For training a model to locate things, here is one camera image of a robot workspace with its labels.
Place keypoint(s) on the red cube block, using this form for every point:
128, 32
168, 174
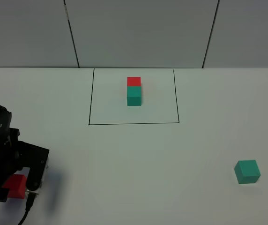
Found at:
16, 185

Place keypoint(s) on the black outlined template sheet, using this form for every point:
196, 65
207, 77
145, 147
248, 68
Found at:
109, 97

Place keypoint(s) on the green cube block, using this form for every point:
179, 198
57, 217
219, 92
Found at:
247, 171

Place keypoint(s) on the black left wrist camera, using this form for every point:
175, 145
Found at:
36, 159

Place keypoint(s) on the green template cube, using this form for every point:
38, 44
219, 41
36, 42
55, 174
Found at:
134, 96

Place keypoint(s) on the red template cube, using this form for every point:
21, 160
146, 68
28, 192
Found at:
133, 81

